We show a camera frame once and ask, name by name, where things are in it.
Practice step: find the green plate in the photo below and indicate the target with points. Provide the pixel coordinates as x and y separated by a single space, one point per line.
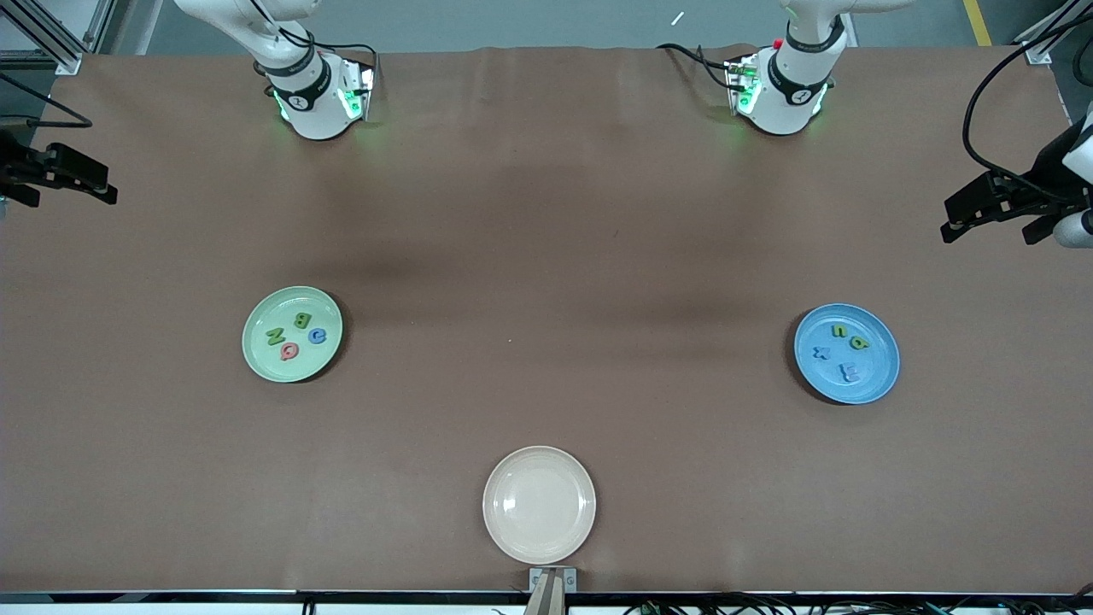
329 359

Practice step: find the blue plate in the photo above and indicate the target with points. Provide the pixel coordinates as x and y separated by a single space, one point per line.
875 376

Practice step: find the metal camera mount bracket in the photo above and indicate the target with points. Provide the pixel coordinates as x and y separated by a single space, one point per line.
538 581

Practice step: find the green lowercase letter u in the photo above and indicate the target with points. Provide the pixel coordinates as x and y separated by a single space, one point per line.
839 330

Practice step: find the green lowercase letter b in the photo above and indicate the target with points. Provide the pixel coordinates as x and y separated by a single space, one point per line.
858 346

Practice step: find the green uppercase letter N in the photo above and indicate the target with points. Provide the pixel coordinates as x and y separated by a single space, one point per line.
275 336

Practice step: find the aluminium frame profile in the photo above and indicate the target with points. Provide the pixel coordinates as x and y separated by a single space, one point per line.
1036 49
54 43

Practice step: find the green uppercase letter B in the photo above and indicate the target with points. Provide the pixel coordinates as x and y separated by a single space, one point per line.
301 321

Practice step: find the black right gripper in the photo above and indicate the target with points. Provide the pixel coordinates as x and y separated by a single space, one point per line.
19 164

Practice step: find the brown table mat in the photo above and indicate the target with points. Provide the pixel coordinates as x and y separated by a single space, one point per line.
546 213

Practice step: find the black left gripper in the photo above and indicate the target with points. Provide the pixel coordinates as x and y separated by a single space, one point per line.
1047 176

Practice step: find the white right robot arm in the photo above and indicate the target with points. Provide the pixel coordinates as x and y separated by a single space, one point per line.
312 102

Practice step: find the beige plate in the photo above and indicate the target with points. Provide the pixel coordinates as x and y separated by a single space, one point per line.
538 504

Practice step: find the red uppercase letter Q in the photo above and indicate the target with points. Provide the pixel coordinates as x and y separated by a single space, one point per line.
284 350

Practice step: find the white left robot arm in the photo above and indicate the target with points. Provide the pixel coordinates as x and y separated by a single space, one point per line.
786 94

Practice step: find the blue lowercase letter m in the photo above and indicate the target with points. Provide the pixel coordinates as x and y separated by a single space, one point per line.
848 371

